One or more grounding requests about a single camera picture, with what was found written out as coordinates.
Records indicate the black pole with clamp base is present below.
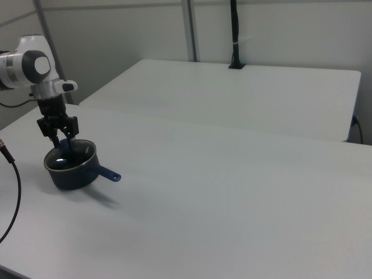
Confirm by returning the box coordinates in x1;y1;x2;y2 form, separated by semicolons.
228;0;246;70

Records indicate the dark blue saucepan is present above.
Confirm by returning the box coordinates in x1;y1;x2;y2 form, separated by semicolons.
43;139;122;191

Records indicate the grey metal frame post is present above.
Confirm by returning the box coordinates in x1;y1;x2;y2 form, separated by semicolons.
181;0;202;62
33;0;74;105

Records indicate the thick black cable with connector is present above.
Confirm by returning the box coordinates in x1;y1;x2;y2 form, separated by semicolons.
0;138;23;244

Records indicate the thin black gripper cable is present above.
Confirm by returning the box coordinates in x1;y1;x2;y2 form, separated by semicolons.
0;92;38;109

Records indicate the glass lid with blue knob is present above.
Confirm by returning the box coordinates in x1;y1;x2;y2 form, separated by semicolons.
44;138;96;172

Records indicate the black cable with blue plug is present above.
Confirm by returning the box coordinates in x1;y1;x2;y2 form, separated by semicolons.
351;115;364;144

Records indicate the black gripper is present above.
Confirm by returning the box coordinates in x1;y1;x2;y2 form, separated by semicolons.
36;96;80;149

